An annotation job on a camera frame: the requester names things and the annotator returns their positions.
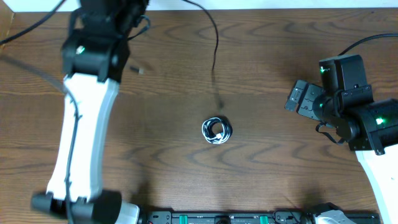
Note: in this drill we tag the cardboard box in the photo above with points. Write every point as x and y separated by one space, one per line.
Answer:
6 18

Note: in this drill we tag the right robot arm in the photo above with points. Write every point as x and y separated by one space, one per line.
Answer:
345 102

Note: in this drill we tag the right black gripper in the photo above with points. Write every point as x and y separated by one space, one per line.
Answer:
304 107

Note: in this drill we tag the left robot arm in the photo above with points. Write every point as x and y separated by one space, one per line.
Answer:
94 56

